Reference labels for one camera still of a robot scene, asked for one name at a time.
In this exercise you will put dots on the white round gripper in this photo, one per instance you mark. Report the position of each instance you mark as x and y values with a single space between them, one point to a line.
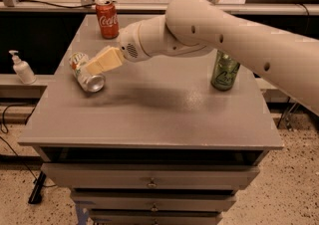
130 43

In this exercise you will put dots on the white 7up can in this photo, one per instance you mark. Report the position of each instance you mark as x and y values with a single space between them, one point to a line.
88 82

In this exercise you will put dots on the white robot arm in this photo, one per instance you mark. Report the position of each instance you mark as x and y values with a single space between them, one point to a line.
288 61

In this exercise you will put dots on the red Coca-Cola can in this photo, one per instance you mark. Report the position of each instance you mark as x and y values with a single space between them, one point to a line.
107 18

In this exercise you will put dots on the green soda can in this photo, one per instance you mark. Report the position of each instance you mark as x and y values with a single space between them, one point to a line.
224 72

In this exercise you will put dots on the white pump soap bottle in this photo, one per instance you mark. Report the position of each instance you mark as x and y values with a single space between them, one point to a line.
22 69

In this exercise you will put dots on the grey drawer cabinet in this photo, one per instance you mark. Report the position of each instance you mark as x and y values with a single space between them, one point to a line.
163 111

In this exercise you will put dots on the top grey drawer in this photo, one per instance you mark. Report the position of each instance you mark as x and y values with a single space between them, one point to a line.
124 176

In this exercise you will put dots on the grey drawer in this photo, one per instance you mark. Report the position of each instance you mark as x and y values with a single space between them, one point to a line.
154 218
153 201
124 176

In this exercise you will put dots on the middle grey drawer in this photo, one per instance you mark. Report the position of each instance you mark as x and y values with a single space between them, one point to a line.
153 201

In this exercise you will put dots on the black power strip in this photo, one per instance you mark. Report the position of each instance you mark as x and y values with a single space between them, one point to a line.
36 197

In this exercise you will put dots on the bottom grey drawer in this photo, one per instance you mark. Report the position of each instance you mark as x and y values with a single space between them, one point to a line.
154 218

